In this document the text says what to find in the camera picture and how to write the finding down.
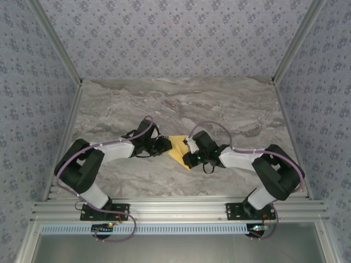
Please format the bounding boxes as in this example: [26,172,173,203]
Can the yellow paper sheet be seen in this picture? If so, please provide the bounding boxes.
[166,134,193,171]

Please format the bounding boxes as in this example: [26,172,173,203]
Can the grey metal panel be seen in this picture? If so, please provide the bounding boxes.
[18,220,342,263]

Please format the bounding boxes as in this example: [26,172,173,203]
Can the small black controller board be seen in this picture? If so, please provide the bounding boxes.
[247,223,269,238]
[91,223,114,234]

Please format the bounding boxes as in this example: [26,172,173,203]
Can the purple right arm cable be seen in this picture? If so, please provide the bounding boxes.
[188,120,304,241]

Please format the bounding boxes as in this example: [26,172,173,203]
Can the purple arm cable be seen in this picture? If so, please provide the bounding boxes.
[188,120,304,241]
[54,115,137,243]

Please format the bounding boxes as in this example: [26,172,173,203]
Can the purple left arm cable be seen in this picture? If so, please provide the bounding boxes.
[54,115,137,243]

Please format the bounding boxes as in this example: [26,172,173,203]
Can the aluminium cross rail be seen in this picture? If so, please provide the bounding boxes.
[31,197,330,223]

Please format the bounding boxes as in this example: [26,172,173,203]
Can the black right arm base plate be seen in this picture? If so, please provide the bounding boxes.
[224,202,276,221]

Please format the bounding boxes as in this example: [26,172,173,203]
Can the light blue slotted cable duct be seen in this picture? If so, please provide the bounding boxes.
[40,223,252,236]

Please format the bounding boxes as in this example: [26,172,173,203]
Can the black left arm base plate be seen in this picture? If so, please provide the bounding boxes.
[80,203,131,221]

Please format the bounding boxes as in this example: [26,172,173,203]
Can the aluminium table side rail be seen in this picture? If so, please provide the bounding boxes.
[42,82,84,202]
[271,79,314,200]

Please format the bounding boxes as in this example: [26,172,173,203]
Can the aluminium frame post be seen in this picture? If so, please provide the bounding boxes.
[270,0,329,84]
[26,0,84,86]

